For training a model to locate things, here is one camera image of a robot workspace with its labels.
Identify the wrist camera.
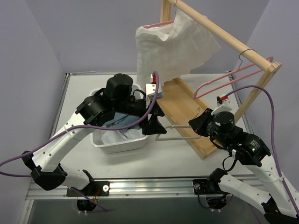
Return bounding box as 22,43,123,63
145,84,164,101
211,95,232,116

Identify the pink hanger back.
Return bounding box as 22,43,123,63
143,20,174,29

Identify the pink hanger front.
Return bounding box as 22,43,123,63
193,48,274,99

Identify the white plastic basket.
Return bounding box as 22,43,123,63
90,84,149,154

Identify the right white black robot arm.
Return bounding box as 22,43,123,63
188,108,299,224

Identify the purple cable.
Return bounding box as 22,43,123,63
221,84,299,224
0,70,160,213

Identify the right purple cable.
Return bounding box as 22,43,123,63
221,84,299,224

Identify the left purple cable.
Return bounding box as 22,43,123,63
0,70,160,213

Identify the wooden clothes rack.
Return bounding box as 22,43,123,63
154,0,282,161

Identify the blue denim skirt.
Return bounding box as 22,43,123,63
103,112,140,127

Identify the white skirt front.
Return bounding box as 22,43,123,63
101,129,145,144

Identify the aluminium mounting rail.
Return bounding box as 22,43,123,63
23,177,264,201

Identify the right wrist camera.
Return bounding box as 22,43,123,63
211,95,232,116

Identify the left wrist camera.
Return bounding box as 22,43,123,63
145,84,164,101

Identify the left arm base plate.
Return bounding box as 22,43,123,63
78,181,110,197

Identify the pink hanger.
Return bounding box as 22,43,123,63
143,20,174,29
193,48,274,99

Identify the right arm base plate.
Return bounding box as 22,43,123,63
192,179,213,195

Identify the white pleated skirt back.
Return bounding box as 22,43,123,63
135,10,221,87

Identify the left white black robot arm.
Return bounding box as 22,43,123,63
22,71,167,196

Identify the cream white hanger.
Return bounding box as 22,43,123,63
155,114,201,142

